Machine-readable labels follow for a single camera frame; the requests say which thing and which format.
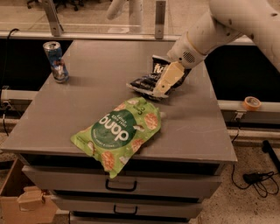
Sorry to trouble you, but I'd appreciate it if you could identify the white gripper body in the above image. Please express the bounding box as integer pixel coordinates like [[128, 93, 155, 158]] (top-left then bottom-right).
[[167, 32, 207, 69]]

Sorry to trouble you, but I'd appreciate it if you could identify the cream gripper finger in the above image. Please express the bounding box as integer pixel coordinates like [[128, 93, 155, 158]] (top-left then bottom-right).
[[152, 61, 185, 97]]

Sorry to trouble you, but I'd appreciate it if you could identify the blue chip bag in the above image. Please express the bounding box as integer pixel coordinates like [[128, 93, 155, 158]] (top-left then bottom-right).
[[127, 55, 190, 101]]

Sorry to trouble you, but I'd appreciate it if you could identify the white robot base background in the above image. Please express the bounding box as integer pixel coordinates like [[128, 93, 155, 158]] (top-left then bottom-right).
[[106, 0, 144, 33]]

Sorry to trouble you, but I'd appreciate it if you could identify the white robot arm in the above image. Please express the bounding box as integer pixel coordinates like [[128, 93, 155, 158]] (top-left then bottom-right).
[[152, 0, 280, 97]]

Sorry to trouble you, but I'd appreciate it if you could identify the green rice chip bag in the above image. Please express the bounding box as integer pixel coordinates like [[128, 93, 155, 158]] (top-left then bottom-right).
[[71, 97, 161, 179]]

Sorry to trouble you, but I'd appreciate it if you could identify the grey drawer cabinet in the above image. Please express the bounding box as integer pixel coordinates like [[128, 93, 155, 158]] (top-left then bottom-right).
[[3, 40, 236, 224]]

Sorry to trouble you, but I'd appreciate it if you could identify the roll of tape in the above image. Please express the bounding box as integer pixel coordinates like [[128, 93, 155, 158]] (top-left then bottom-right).
[[243, 96, 262, 111]]

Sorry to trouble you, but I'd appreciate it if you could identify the blue soda can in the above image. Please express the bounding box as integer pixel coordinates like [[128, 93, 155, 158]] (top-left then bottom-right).
[[43, 41, 69, 83]]

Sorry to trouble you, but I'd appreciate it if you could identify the cardboard box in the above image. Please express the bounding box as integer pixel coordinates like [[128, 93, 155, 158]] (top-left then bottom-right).
[[0, 159, 58, 224]]

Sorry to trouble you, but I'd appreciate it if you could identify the metal bracket middle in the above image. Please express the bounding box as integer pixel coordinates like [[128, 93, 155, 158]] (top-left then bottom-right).
[[155, 0, 166, 39]]

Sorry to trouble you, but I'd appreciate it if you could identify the metal bracket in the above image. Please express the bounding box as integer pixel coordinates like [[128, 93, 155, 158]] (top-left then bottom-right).
[[155, 0, 166, 39], [42, 0, 63, 37]]

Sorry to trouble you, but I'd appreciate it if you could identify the metal bracket left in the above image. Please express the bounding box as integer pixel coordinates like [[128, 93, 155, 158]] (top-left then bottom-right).
[[42, 0, 63, 37]]

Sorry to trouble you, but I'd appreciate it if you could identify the top drawer black handle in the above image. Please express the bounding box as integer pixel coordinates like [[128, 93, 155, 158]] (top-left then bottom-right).
[[105, 179, 137, 192]]

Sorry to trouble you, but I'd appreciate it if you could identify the drawer black handle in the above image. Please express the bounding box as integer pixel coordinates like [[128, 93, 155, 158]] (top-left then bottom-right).
[[105, 179, 137, 192], [113, 205, 138, 215]]

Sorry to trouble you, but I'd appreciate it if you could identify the black cable left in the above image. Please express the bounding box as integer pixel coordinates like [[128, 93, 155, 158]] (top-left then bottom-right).
[[0, 28, 20, 137]]

